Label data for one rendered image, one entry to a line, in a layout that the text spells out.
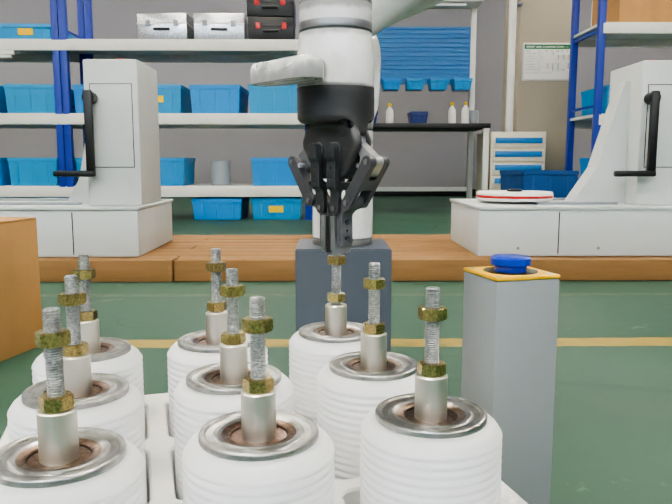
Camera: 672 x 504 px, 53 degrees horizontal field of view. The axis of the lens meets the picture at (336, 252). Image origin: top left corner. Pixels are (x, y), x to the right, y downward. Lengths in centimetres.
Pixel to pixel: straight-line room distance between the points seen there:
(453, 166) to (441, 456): 859
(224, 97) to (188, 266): 288
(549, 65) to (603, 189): 420
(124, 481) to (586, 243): 239
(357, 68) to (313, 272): 41
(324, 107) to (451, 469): 35
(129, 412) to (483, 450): 25
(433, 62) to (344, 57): 596
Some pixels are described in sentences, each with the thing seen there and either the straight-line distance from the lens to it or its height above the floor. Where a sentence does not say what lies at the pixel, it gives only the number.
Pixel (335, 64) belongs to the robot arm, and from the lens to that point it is 64.
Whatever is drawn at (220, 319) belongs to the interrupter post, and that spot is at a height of 28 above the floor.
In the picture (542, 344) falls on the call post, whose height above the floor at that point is 25.
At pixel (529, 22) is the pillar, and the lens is 701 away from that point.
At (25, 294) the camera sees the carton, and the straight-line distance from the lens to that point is 168.
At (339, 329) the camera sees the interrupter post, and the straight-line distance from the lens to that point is 68.
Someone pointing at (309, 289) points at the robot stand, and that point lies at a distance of 99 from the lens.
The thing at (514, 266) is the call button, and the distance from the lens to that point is 69.
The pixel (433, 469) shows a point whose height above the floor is 24.
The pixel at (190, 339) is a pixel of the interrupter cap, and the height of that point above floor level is 25.
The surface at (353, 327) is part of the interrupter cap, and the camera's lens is 71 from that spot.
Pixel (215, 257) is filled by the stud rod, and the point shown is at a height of 33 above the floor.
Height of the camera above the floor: 42
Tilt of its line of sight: 7 degrees down
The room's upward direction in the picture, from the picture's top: straight up
